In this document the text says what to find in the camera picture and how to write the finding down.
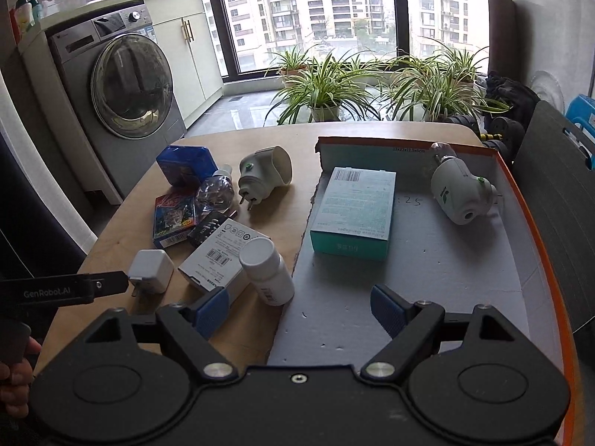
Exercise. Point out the white pill bottle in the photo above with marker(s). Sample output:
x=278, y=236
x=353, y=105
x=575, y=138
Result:
x=269, y=274

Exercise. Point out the white laundry cabinet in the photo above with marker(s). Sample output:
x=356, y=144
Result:
x=195, y=51

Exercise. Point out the grey plug-in repellent heater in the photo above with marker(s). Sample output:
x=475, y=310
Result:
x=267, y=169

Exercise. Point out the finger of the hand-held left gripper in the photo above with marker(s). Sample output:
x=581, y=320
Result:
x=110, y=284

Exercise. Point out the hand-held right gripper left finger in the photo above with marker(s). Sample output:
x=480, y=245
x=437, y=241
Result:
x=211, y=310

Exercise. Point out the small black box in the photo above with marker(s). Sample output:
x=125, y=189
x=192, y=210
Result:
x=207, y=230

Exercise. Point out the person's left hand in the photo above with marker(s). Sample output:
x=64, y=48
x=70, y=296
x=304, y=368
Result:
x=16, y=388

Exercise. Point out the red and blue card box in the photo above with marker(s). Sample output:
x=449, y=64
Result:
x=173, y=218

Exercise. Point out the small spider plant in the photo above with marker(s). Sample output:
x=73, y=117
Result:
x=367, y=62

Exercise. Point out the blue plastic stool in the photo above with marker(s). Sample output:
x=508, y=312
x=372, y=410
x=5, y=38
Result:
x=583, y=116

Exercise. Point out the black window frame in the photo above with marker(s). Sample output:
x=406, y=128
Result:
x=398, y=9

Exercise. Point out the white round fan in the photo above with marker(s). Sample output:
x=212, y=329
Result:
x=548, y=90

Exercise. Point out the spider plant in brown pot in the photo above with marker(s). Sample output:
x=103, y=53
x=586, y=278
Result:
x=293, y=69

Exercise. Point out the orange-edged cardboard box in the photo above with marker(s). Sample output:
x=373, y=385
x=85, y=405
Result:
x=418, y=269

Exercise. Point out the tall spider plant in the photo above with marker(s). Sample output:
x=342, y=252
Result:
x=458, y=62

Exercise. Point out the teal detergent bottle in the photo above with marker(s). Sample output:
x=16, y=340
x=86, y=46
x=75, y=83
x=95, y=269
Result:
x=38, y=9

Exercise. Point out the grey washing machine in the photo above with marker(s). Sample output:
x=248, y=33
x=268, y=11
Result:
x=125, y=88

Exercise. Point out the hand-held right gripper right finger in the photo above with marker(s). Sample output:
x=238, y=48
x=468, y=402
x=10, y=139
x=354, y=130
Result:
x=388, y=310

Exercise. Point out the spider plant in white pot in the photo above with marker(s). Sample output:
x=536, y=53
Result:
x=325, y=95

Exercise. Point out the black dumbbell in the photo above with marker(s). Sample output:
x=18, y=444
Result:
x=504, y=137
x=465, y=123

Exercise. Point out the large spider plant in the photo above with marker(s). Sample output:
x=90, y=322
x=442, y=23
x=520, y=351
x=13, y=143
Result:
x=441, y=95

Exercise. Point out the white charger adapter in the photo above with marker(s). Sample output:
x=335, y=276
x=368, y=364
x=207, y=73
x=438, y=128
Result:
x=148, y=272

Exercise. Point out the brown rolled mat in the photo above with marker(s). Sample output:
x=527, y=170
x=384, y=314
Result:
x=502, y=28

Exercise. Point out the blue plastic box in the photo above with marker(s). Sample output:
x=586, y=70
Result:
x=183, y=162

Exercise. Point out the grey folding board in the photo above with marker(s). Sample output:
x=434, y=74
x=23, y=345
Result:
x=548, y=204

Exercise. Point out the black bag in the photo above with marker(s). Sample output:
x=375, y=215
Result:
x=511, y=95

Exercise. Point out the clear spray bottle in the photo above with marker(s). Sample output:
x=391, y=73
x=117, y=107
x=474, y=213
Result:
x=214, y=193

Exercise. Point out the teal cardboard box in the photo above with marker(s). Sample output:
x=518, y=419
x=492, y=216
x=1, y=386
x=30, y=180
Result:
x=355, y=209

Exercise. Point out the white plug-in repellent heater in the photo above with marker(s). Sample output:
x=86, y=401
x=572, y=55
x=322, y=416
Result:
x=458, y=190

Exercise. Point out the white labelled carton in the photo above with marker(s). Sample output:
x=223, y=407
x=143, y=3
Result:
x=218, y=255

